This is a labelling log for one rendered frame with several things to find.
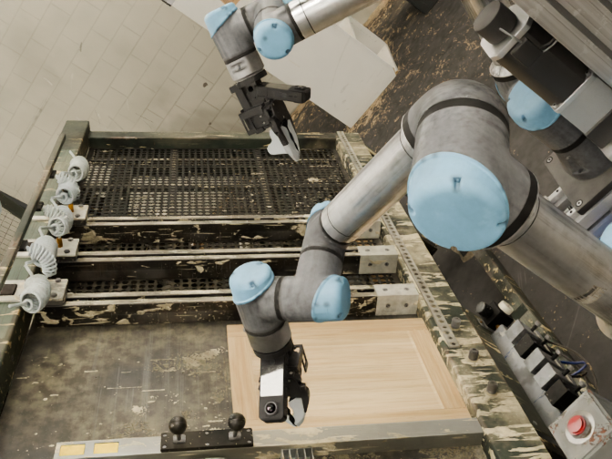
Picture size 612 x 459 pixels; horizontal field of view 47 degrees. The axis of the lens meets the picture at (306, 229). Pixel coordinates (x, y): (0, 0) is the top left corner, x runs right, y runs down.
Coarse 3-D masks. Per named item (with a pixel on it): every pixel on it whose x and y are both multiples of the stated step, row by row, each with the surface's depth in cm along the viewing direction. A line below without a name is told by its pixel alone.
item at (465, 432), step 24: (264, 432) 159; (288, 432) 160; (312, 432) 160; (336, 432) 160; (360, 432) 161; (384, 432) 161; (408, 432) 162; (432, 432) 162; (456, 432) 163; (480, 432) 163; (72, 456) 149; (96, 456) 150; (120, 456) 151; (144, 456) 152; (168, 456) 153; (192, 456) 154; (216, 456) 155; (240, 456) 156; (264, 456) 157
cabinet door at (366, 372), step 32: (384, 320) 204; (416, 320) 205; (320, 352) 190; (352, 352) 190; (384, 352) 191; (416, 352) 192; (256, 384) 177; (320, 384) 178; (352, 384) 179; (384, 384) 180; (416, 384) 180; (448, 384) 181; (256, 416) 166; (320, 416) 168; (352, 416) 168; (384, 416) 169; (416, 416) 169; (448, 416) 170
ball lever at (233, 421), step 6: (234, 414) 146; (240, 414) 147; (228, 420) 147; (234, 420) 146; (240, 420) 146; (234, 426) 145; (240, 426) 146; (234, 432) 152; (234, 438) 155; (240, 438) 155
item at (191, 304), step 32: (32, 256) 187; (64, 288) 193; (352, 288) 209; (384, 288) 209; (64, 320) 194; (96, 320) 196; (128, 320) 197; (160, 320) 199; (192, 320) 200; (224, 320) 202
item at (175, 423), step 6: (174, 420) 144; (180, 420) 144; (168, 426) 145; (174, 426) 144; (180, 426) 144; (186, 426) 145; (174, 432) 144; (180, 432) 144; (174, 438) 153; (180, 438) 152
